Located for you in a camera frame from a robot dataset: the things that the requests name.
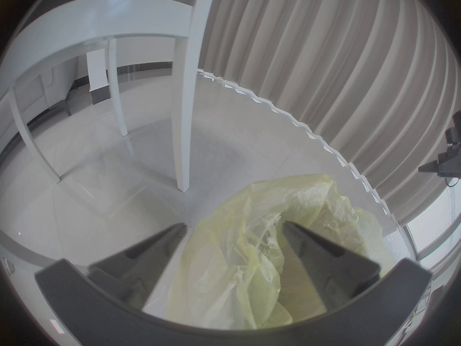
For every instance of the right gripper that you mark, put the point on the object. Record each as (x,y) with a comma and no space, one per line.
(452,164)

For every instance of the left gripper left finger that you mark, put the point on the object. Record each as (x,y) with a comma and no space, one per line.
(144,261)

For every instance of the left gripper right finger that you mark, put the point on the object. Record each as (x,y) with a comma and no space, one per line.
(324,261)

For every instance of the yellow plastic bag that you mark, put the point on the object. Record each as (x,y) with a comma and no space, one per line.
(230,265)

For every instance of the window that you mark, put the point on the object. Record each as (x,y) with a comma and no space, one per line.
(435,222)

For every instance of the white curtain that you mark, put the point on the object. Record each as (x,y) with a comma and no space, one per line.
(324,67)

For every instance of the grey and white chair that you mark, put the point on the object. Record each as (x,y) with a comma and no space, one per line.
(187,85)

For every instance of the pale grey sofa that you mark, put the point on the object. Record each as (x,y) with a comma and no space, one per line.
(54,85)

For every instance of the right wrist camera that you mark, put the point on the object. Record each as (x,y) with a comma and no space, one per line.
(454,130)

